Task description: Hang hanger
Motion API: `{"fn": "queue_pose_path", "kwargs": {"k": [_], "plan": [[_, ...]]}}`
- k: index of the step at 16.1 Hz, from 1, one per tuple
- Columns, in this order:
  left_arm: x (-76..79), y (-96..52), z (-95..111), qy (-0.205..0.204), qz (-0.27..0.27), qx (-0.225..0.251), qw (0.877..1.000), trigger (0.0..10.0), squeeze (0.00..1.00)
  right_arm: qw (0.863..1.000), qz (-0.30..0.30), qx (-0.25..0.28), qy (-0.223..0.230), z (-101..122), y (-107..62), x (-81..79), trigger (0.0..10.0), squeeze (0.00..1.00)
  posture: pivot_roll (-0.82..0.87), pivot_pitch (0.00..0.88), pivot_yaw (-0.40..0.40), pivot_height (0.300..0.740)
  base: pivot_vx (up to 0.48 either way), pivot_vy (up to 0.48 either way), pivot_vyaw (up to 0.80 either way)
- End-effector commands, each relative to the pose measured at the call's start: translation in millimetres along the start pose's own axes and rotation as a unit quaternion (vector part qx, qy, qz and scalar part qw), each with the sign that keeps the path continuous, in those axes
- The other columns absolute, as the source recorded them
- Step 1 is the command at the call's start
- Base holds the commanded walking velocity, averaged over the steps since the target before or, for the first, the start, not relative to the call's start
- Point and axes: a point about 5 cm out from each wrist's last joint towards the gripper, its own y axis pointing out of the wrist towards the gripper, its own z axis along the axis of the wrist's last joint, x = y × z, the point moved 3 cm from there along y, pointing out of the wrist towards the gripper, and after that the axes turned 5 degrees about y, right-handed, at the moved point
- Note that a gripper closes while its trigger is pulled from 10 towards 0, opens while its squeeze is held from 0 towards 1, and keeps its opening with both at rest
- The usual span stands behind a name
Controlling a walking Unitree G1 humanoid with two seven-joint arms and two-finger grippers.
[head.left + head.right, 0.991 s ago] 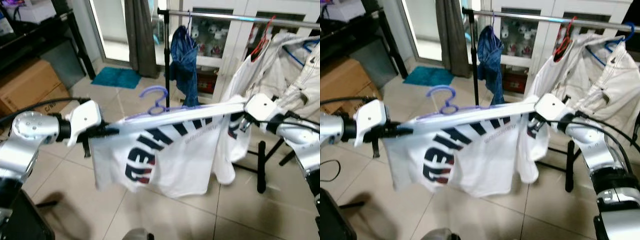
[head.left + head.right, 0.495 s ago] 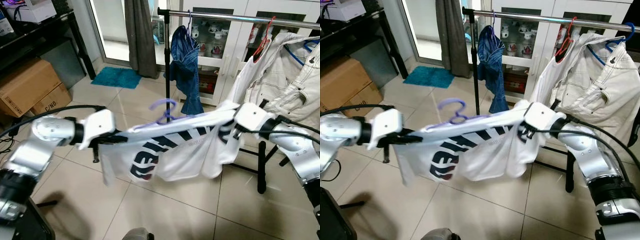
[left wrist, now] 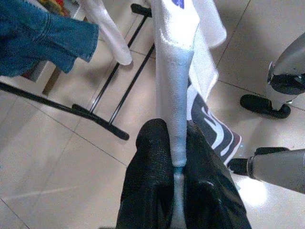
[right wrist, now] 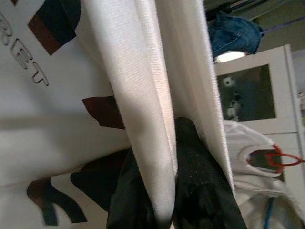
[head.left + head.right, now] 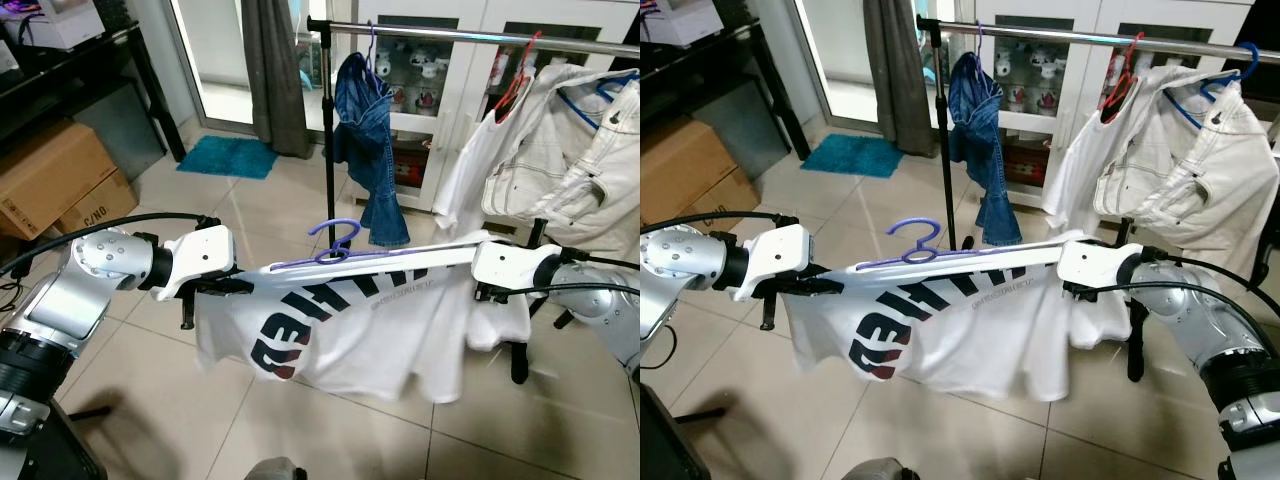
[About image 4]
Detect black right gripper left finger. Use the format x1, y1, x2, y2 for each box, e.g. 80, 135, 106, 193
106, 147, 157, 229

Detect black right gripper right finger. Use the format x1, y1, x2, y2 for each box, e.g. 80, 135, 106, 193
172, 116, 248, 229

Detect white printed T-shirt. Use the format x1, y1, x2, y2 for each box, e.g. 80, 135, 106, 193
0, 0, 236, 229

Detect blue plastic hanger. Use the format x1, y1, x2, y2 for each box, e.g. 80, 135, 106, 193
261, 195, 276, 229

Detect red plastic hanger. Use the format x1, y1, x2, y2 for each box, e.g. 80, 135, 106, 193
246, 144, 305, 174

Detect purple plastic hanger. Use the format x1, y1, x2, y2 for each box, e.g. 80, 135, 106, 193
261, 16, 305, 36

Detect cream white jacket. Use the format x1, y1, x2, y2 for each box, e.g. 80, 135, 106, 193
223, 120, 305, 229

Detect white glass-door cabinet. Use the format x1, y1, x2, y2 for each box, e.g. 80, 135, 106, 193
213, 43, 305, 182

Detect blue denim jeans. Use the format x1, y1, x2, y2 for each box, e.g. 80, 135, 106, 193
208, 11, 264, 56

